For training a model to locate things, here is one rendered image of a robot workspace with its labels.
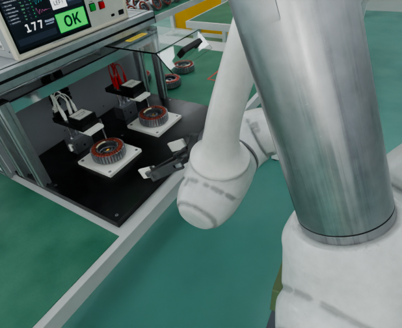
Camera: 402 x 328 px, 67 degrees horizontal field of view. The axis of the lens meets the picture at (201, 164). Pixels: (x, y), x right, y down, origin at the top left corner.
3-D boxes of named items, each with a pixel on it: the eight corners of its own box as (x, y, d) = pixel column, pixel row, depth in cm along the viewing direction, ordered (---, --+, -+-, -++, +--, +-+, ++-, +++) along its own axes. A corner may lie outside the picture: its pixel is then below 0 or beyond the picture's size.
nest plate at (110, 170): (142, 151, 104) (141, 148, 103) (110, 177, 94) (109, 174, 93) (110, 140, 110) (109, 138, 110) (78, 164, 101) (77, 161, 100)
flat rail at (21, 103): (155, 41, 118) (153, 32, 117) (8, 116, 79) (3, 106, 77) (152, 40, 119) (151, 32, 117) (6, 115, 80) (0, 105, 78)
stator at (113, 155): (133, 150, 103) (131, 141, 100) (109, 169, 95) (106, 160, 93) (109, 142, 108) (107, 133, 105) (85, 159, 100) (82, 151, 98)
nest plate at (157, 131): (181, 118, 119) (181, 114, 118) (158, 137, 109) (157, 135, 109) (151, 110, 126) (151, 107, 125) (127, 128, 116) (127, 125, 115)
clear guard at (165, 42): (212, 48, 108) (211, 30, 105) (173, 74, 93) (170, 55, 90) (142, 40, 123) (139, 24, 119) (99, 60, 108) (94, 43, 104)
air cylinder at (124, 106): (138, 112, 125) (134, 99, 122) (125, 120, 121) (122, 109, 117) (129, 109, 128) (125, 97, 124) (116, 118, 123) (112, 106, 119)
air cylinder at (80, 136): (94, 143, 110) (90, 130, 106) (78, 154, 105) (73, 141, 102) (84, 139, 112) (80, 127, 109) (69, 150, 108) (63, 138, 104)
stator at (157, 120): (174, 117, 117) (173, 109, 115) (154, 131, 111) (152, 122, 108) (154, 110, 123) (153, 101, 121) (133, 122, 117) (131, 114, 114)
